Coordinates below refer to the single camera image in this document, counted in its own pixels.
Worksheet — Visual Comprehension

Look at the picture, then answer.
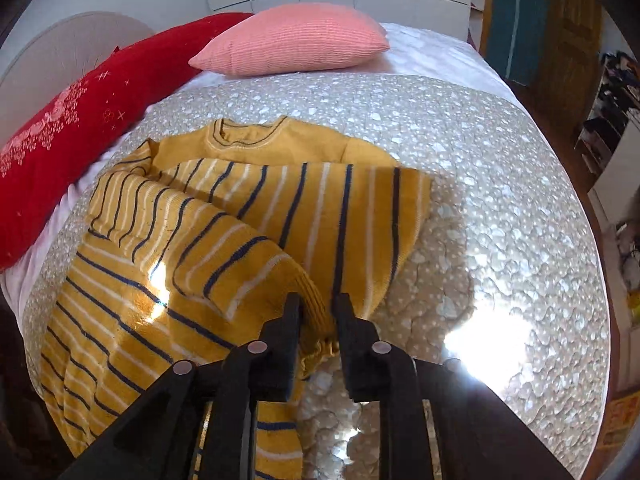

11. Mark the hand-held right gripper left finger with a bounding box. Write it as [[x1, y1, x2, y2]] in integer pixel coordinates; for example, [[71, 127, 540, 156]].
[[58, 292, 304, 480]]

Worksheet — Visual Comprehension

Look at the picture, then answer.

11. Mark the yellow striped knit sweater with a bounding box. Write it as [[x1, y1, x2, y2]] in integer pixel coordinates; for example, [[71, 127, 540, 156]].
[[39, 116, 433, 480]]

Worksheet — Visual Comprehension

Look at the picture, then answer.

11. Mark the pink ribbed pillow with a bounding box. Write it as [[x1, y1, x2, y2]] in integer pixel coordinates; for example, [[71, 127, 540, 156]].
[[188, 2, 391, 77]]

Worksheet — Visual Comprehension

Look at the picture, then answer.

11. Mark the red patterned pillow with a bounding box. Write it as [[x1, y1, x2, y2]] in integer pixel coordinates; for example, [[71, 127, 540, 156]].
[[0, 12, 256, 273]]

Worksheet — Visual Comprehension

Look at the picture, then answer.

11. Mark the grey heart print blanket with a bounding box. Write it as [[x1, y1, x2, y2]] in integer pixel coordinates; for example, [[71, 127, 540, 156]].
[[22, 74, 613, 480]]

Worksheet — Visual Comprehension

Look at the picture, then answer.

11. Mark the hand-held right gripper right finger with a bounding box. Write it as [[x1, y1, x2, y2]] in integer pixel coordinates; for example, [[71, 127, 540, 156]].
[[332, 292, 576, 480]]

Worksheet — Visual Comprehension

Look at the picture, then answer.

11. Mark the white cluttered shelf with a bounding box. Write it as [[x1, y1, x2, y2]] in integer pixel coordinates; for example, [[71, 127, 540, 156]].
[[574, 50, 640, 196]]

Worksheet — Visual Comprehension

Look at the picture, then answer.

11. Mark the wooden door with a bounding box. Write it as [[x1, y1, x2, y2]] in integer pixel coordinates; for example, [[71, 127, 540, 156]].
[[534, 0, 603, 111]]

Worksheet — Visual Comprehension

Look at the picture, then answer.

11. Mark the white bed sheet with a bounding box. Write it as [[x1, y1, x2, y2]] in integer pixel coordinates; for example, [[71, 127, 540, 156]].
[[0, 22, 518, 321]]

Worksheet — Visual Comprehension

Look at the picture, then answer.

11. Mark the grey round headboard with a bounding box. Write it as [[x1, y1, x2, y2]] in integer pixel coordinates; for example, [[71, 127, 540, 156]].
[[0, 11, 157, 92]]

